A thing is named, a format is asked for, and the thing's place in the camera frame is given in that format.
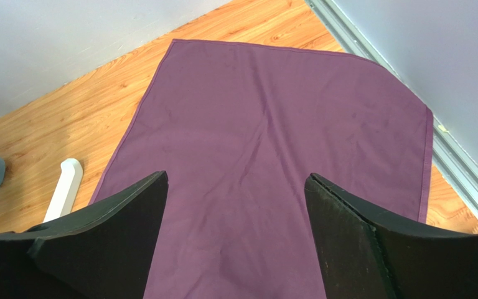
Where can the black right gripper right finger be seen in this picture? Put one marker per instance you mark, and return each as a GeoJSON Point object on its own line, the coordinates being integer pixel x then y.
{"type": "Point", "coordinates": [366, 251]}

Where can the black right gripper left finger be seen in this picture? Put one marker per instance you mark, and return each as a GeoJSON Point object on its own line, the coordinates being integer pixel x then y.
{"type": "Point", "coordinates": [104, 250]}

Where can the white clothes rack stand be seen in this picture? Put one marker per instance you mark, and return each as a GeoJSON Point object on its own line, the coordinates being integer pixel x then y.
{"type": "Point", "coordinates": [66, 190]}

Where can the aluminium frame rail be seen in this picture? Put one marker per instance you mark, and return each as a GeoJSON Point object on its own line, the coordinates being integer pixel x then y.
{"type": "Point", "coordinates": [386, 150]}

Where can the purple cloth napkin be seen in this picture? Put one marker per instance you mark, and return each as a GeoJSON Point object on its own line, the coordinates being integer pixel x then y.
{"type": "Point", "coordinates": [238, 128]}

